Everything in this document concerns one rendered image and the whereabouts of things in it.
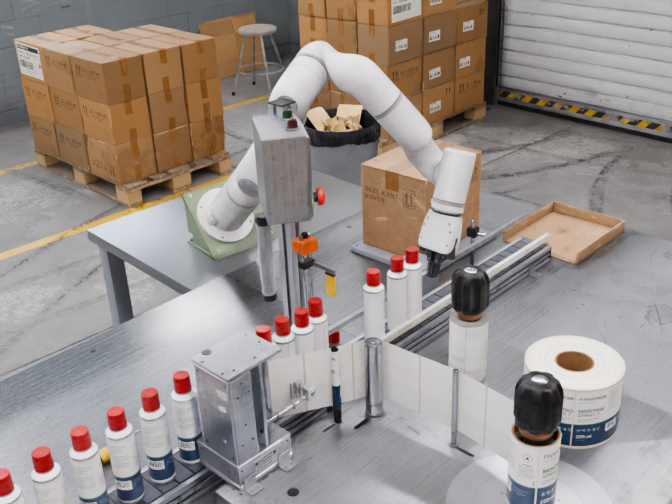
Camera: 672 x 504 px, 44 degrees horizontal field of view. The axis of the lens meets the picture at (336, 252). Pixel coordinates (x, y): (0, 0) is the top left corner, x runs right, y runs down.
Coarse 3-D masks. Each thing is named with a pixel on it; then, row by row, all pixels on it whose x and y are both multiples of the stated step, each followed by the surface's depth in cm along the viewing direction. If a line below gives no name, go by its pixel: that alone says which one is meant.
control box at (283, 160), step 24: (264, 120) 180; (264, 144) 168; (288, 144) 170; (264, 168) 171; (288, 168) 172; (264, 192) 175; (288, 192) 174; (312, 192) 176; (288, 216) 176; (312, 216) 178
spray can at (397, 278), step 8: (392, 256) 206; (400, 256) 206; (392, 264) 205; (400, 264) 205; (392, 272) 206; (400, 272) 206; (392, 280) 206; (400, 280) 206; (392, 288) 207; (400, 288) 206; (392, 296) 208; (400, 296) 208; (392, 304) 209; (400, 304) 209; (392, 312) 210; (400, 312) 210; (392, 320) 211; (400, 320) 211; (392, 328) 212
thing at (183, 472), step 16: (528, 240) 257; (496, 256) 248; (528, 256) 248; (448, 288) 232; (432, 304) 225; (448, 304) 225; (400, 336) 211; (176, 464) 171; (144, 480) 168; (176, 480) 167; (112, 496) 164; (144, 496) 163; (160, 496) 164
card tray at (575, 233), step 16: (544, 208) 282; (560, 208) 284; (576, 208) 280; (528, 224) 277; (544, 224) 278; (560, 224) 277; (576, 224) 277; (592, 224) 276; (608, 224) 274; (624, 224) 270; (512, 240) 268; (560, 240) 266; (576, 240) 266; (592, 240) 266; (608, 240) 264; (560, 256) 257; (576, 256) 251
